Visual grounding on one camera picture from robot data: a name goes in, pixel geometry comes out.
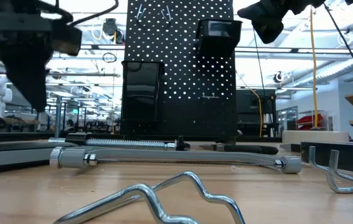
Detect chrome zigzag peg hook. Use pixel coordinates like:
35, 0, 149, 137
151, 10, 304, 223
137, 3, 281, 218
328, 149, 353, 212
53, 170, 246, 224
308, 146, 353, 194

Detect black hanging cable loop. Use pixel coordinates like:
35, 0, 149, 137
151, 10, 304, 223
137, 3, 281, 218
102, 52, 118, 63

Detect thick yellow hanging cable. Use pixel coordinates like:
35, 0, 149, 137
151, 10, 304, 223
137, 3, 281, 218
309, 6, 319, 129

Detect black C-clamp silver screw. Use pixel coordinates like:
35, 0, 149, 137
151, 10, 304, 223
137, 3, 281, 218
48, 95, 192, 152

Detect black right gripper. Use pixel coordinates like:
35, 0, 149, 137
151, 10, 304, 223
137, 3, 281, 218
237, 0, 326, 44

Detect black metal pegboard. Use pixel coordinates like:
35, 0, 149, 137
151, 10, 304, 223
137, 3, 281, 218
120, 0, 238, 146

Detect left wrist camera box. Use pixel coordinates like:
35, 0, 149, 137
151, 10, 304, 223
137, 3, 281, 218
51, 20, 83, 57

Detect curved metal peg hook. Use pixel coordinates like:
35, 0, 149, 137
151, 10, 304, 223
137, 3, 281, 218
160, 5, 173, 22
135, 2, 148, 24

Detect beige masking tape roll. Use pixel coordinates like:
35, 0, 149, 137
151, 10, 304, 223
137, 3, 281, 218
281, 130, 350, 144

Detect small black pegboard bin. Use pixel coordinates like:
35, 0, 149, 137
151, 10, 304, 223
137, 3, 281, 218
195, 19, 243, 58

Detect small black ceiling reel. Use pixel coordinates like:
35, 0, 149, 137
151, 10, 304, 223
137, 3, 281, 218
272, 71, 286, 84

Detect thin black hanging cable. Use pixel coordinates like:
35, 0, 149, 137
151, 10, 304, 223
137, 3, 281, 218
252, 27, 268, 97

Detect red storage bins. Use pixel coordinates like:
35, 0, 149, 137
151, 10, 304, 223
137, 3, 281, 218
296, 113, 326, 131

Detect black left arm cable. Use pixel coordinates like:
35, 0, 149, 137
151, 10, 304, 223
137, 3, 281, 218
39, 0, 120, 27

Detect tall black pegboard bin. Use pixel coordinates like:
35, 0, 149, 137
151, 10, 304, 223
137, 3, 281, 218
121, 60, 166, 122

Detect thin yellow curved cable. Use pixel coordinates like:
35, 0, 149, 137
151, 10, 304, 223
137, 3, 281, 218
250, 88, 264, 138

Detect black background cabinet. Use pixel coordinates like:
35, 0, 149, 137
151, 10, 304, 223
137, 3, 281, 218
235, 89, 278, 138

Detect grey hacksaw black handle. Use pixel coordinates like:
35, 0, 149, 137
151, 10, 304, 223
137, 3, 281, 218
49, 146, 303, 174

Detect black-handled knife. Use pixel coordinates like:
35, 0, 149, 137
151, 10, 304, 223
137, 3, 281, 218
199, 142, 279, 156

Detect black diagonal hanging cable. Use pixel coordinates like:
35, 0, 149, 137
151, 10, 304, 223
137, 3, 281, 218
322, 2, 353, 100

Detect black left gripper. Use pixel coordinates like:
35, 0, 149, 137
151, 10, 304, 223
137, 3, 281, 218
0, 0, 54, 113

